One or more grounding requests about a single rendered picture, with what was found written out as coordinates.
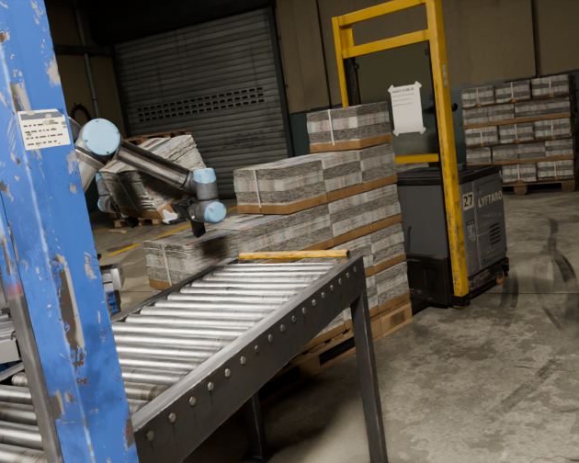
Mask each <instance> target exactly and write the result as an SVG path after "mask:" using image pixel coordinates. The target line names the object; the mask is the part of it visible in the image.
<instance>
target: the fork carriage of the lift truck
mask: <svg viewBox="0 0 579 463"><path fill-rule="evenodd" d="M405 254H406V260H404V262H407V272H406V275H407V276H408V278H407V280H408V286H409V289H408V290H410V298H409V299H412V298H419V299H426V301H427V303H434V304H440V305H448V304H449V303H451V299H450V290H449V281H448V263H447V256H446V255H437V254H414V253H405Z"/></svg>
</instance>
